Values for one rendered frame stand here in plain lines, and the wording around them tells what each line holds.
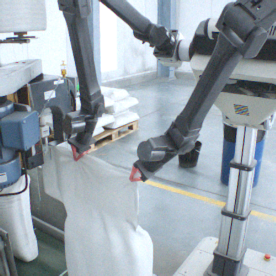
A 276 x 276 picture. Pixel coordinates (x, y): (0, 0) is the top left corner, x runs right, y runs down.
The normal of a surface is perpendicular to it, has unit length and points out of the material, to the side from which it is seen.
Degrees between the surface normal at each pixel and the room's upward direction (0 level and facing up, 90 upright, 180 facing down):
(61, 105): 90
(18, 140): 90
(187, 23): 90
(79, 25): 111
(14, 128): 90
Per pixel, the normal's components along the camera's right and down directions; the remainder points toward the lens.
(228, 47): -0.86, 0.22
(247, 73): -0.36, -0.55
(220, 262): -0.56, 0.27
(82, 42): 0.69, 0.47
